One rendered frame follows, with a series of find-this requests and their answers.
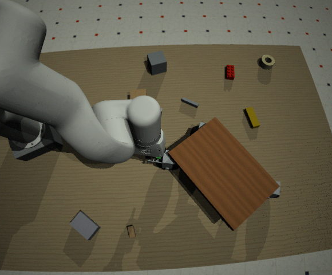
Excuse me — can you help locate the red toy building brick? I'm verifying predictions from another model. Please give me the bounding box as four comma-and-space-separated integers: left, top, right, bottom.
226, 65, 235, 80

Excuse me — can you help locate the yellow rectangular block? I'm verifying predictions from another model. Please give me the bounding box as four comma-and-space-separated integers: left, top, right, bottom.
244, 107, 260, 129

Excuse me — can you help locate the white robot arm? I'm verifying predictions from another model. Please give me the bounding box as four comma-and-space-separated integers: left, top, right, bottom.
0, 0, 163, 164

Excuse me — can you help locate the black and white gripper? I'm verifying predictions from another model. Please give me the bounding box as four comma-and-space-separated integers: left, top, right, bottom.
134, 129, 166, 159

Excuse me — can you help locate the grey flat bar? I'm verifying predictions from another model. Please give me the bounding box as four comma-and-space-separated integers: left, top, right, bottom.
182, 97, 199, 108

